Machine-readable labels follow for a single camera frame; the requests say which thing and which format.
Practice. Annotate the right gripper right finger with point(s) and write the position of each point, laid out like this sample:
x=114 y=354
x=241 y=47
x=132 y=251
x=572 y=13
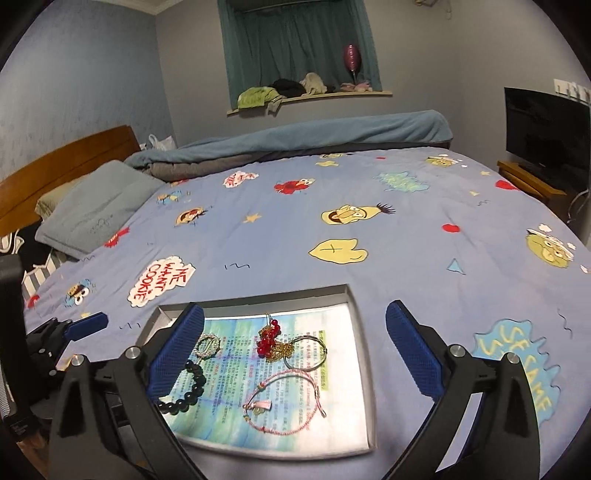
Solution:
x=503 y=442

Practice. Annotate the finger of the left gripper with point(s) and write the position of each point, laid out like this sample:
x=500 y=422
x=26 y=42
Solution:
x=86 y=326

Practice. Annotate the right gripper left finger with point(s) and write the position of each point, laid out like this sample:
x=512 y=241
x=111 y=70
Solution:
x=106 y=424

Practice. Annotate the red bead gold charm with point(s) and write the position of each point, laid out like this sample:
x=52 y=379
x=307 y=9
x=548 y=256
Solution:
x=269 y=347

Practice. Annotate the black white striped pillow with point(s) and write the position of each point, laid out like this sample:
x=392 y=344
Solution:
x=39 y=260

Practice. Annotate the grey blue pillow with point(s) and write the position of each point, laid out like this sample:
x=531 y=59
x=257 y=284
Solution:
x=96 y=209

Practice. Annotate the olive green pillow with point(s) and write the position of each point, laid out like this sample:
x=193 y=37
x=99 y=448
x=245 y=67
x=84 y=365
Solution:
x=47 y=202

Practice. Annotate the wooden headboard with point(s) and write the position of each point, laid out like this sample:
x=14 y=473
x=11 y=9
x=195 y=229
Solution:
x=20 y=192

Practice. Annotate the blue cartoon bedspread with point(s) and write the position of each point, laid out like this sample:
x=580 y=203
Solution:
x=470 y=255

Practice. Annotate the grey folded blanket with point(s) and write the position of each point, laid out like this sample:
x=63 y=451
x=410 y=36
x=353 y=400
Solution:
x=171 y=172

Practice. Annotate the blue green printed paper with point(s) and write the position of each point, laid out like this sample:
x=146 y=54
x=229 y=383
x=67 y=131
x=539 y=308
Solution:
x=268 y=378

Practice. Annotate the white plastic bag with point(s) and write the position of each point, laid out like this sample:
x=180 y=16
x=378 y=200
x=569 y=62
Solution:
x=165 y=144

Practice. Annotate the wooden window sill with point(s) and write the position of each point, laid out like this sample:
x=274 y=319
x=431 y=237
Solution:
x=319 y=97

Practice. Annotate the wooden tv stand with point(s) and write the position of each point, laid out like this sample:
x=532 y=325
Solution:
x=555 y=198

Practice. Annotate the green cloth on sill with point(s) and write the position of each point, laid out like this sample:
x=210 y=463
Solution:
x=256 y=97

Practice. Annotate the black cloth on sill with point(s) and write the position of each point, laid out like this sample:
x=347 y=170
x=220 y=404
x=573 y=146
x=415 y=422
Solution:
x=288 y=88

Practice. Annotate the black flat television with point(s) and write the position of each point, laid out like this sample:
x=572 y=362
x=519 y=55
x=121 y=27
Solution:
x=550 y=132

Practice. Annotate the teal folded blanket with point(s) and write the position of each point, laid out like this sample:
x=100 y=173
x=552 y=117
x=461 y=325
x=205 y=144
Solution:
x=422 y=128

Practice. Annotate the beige cloth on sill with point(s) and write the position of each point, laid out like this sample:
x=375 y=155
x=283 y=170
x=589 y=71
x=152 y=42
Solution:
x=313 y=84

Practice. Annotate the teal curtain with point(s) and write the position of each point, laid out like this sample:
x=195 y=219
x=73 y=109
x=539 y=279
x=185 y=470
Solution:
x=291 y=39

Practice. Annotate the pink cloth on sill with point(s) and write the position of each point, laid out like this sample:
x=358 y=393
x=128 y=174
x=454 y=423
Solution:
x=363 y=87

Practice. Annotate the pink balloon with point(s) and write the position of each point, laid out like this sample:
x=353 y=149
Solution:
x=352 y=60

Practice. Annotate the white wall hooks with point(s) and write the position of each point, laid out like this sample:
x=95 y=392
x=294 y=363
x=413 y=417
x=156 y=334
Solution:
x=573 y=91

